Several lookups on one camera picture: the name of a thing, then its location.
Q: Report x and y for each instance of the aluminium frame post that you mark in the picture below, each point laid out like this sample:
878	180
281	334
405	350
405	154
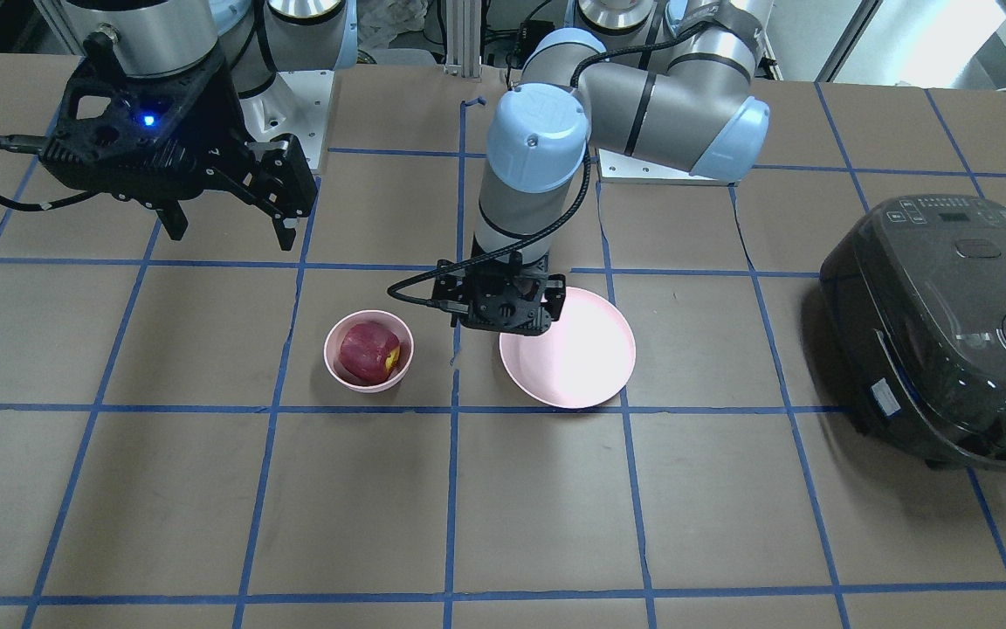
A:
463	22

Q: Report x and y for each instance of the pink bowl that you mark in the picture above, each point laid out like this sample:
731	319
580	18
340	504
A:
334	336

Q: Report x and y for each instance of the red apple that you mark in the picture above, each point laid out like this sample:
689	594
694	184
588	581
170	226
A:
370	352

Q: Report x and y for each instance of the pink plate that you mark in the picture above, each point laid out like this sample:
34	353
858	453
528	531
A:
585	358

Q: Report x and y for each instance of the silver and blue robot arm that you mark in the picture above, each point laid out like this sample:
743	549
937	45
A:
667	82
274	49

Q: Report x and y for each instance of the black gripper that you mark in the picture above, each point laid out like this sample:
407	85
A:
203	114
553	295

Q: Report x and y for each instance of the dark grey rice cooker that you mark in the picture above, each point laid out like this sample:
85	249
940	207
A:
916	297

